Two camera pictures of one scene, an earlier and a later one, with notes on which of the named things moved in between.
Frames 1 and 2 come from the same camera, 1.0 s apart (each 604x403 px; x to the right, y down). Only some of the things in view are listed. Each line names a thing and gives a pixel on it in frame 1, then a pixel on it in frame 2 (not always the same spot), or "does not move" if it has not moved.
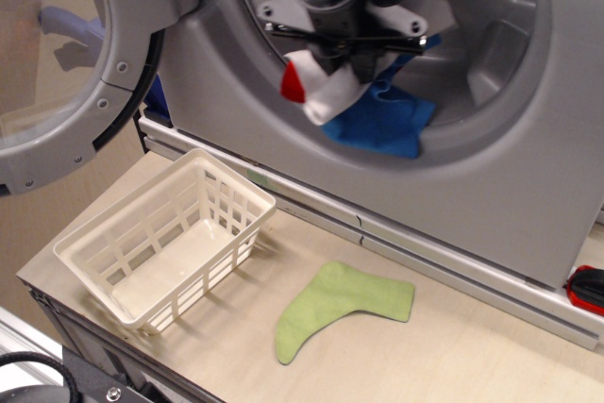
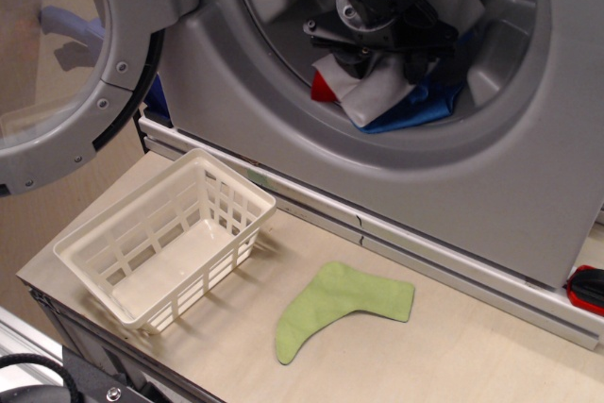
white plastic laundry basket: (161, 247) does not move
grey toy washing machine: (512, 158) does not move
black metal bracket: (94, 384) does not move
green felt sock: (334, 293) does not move
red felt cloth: (292, 86) -> (320, 91)
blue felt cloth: (391, 120) -> (430, 100)
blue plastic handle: (54, 19) does not move
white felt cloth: (327, 95) -> (384, 81)
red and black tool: (585, 289) does not move
